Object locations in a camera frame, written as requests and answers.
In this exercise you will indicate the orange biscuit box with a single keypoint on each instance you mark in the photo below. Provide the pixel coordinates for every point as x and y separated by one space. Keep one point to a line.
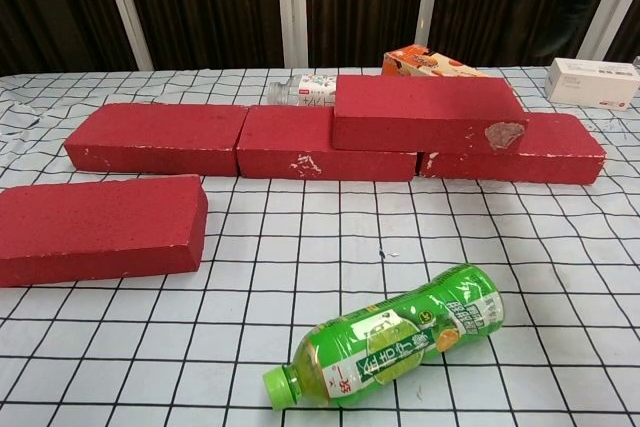
420 64

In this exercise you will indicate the white cardboard box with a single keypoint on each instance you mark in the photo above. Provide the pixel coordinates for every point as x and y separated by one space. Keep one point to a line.
590 82

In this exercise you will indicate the clear bottle colourful label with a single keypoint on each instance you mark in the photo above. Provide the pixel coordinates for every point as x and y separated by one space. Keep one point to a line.
307 89

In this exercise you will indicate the green tea bottle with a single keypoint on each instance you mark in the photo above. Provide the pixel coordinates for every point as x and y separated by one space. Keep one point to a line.
395 337

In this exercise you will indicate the white checked tablecloth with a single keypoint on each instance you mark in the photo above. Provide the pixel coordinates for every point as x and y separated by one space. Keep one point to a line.
350 227

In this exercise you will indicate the dark brown curtain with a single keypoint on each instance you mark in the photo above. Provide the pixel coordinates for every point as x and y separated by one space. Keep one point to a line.
210 7

